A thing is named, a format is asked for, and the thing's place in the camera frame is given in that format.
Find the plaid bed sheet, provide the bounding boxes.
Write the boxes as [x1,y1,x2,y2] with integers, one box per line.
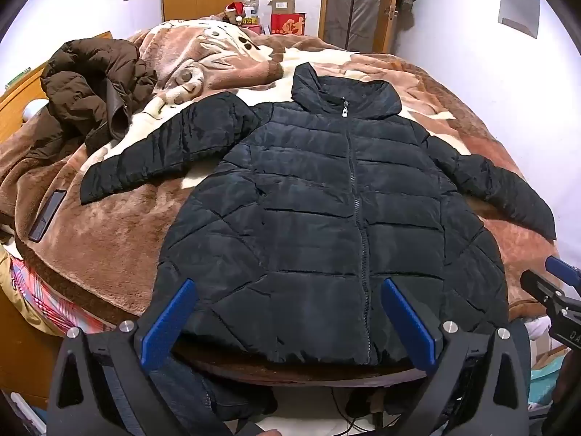
[9,254,114,338]

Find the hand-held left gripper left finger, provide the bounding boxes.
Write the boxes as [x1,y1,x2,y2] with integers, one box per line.
[45,278,232,436]

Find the grey wall panel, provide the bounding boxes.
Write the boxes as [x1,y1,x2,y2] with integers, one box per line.
[498,0,541,39]

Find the brown cream printed blanket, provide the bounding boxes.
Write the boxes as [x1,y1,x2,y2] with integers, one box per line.
[0,18,559,373]

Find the black cable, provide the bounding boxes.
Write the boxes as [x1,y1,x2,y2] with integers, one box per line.
[329,386,379,436]

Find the person's dark trousers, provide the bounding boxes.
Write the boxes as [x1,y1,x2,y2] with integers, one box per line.
[150,358,279,436]

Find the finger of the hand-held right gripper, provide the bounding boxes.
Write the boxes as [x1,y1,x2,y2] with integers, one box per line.
[546,255,581,285]
[519,270,566,312]

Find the wooden headboard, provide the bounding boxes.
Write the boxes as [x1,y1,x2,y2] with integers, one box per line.
[0,31,113,146]

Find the brown puffer jacket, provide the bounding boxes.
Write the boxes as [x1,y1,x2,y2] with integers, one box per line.
[40,39,159,153]

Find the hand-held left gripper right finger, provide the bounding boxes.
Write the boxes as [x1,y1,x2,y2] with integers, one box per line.
[380,278,531,436]

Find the black puffer jacket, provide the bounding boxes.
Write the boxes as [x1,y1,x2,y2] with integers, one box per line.
[80,62,557,366]

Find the red gift box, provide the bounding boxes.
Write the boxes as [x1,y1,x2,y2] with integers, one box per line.
[271,13,307,36]

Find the black phone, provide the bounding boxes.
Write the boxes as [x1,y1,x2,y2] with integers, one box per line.
[28,189,67,242]

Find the wooden framed door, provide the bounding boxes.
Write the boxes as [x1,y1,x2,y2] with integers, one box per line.
[319,0,402,54]

